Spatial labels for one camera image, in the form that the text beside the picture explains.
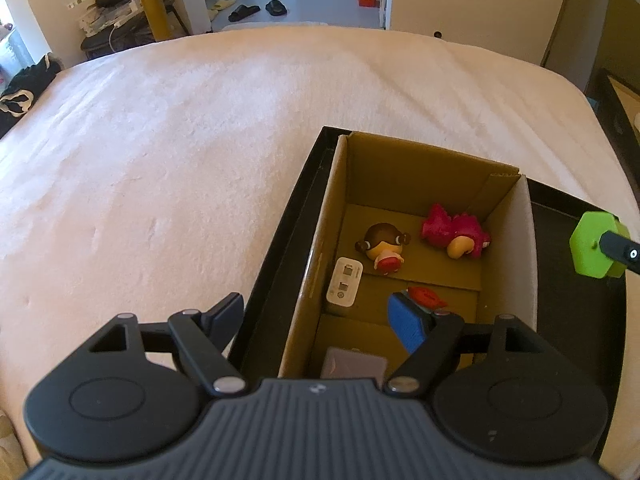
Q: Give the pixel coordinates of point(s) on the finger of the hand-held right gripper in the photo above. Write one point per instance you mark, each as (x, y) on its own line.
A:
(622, 249)

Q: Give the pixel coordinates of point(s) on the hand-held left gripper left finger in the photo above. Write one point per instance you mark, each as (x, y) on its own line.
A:
(227, 312)

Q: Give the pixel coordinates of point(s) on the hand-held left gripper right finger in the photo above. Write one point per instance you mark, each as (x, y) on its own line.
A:
(407, 322)

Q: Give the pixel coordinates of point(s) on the red fish toy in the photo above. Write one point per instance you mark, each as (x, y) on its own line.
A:
(427, 296)

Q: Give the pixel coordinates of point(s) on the green hexagonal block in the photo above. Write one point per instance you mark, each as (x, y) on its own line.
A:
(587, 245)

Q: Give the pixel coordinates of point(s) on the white charger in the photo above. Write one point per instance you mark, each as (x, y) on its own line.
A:
(345, 280)

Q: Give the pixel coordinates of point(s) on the brown-haired doll figurine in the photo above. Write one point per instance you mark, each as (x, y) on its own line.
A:
(377, 237)

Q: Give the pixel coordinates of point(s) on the black tray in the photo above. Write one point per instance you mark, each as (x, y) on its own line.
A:
(285, 240)

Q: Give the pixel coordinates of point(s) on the pink dinosaur costume figurine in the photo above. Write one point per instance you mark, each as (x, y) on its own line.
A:
(440, 225)

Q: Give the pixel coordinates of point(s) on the cardboard box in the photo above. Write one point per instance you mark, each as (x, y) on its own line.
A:
(400, 170)

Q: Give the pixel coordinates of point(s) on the grey square item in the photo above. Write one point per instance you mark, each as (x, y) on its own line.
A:
(352, 362)

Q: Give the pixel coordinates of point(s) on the white blanket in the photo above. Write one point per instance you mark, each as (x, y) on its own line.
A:
(175, 160)

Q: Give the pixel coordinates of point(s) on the pile of dark bags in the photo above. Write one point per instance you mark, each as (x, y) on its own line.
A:
(115, 35)

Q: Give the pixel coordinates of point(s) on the black slipper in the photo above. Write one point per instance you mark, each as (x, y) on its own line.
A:
(244, 12)
(276, 7)

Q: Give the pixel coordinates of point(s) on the black cloth with white print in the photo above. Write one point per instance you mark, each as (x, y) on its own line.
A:
(25, 90)

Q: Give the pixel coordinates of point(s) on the white power strip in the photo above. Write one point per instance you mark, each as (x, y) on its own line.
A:
(112, 15)

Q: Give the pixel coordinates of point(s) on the yellow table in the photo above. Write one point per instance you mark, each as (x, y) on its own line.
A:
(150, 0)

